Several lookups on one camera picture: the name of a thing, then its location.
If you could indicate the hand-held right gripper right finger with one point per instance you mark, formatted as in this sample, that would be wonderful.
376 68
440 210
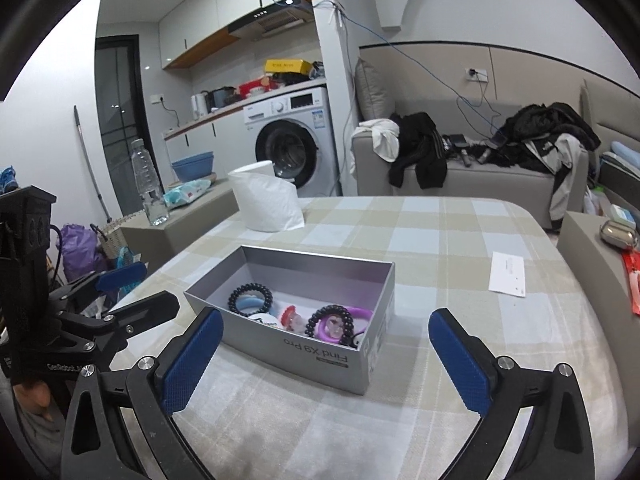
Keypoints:
460 360

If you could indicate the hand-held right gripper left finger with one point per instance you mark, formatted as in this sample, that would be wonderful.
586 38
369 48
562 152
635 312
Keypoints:
192 360

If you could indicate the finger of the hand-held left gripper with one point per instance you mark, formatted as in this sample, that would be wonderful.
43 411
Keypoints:
150 310
122 276

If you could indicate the round white printed badge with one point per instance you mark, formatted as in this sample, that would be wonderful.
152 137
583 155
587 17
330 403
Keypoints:
262 319

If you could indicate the grey cardboard box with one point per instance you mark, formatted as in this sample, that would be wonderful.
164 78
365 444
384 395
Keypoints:
300 360

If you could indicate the person's left forearm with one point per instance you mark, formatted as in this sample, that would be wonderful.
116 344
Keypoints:
37 442

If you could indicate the person's left hand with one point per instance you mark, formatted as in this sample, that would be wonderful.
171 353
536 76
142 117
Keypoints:
32 397

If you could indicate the woven basket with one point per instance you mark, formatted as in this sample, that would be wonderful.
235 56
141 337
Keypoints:
112 240

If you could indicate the purple plastic bag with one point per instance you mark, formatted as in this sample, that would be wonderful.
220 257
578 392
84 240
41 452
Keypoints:
77 252

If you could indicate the clear plastic water bottle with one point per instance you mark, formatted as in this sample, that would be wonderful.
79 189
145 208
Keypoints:
147 182

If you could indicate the white paper envelope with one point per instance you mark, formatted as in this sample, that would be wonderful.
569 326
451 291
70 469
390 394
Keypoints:
510 272

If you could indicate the blue wet wipes pack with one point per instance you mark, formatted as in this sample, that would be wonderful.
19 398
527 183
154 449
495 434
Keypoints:
187 192

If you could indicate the blue plastic basin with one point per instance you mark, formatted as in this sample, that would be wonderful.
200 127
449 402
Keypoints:
194 166

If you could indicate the black framed glass door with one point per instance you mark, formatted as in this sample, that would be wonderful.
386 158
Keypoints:
120 125

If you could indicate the white toilet paper roll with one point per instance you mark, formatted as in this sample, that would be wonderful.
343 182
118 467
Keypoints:
267 195

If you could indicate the beige side table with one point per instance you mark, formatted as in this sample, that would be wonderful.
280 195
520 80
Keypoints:
595 260

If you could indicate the kitchen counter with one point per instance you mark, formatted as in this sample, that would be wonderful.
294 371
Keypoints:
205 122

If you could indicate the grey sofa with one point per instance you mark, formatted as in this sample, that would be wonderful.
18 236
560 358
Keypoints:
490 180

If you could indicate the white electric kettle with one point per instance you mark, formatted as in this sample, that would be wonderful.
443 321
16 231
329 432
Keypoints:
199 105

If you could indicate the red flat packet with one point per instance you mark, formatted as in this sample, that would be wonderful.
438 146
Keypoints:
632 280

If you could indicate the metallic oval case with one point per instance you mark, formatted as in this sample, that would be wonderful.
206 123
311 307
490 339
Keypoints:
617 233

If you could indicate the black garment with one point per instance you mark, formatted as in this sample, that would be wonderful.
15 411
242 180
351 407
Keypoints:
420 150

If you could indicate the white washing machine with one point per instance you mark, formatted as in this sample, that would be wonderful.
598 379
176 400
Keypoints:
290 140

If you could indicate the white grey jacket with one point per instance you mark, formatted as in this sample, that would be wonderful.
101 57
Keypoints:
565 170

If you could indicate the black rectangular gadget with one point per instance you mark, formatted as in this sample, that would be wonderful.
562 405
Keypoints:
457 140

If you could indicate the red packet on washer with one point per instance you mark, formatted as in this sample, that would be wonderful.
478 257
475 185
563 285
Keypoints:
255 85

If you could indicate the white garment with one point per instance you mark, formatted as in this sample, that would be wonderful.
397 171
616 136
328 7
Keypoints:
382 137

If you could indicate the black fluffy jacket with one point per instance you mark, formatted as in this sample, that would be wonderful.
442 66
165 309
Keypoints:
545 122

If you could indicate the yellow cardboard box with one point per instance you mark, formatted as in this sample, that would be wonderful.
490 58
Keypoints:
287 66

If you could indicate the grey sofa cushion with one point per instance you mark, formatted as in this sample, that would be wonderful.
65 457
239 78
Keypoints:
372 92

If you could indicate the silver range hood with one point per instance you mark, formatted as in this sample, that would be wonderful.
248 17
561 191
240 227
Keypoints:
267 17

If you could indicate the white wall cabinets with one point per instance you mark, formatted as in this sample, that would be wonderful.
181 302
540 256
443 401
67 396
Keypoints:
210 15

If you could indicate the white wall socket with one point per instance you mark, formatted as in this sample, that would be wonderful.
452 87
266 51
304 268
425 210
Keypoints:
475 72

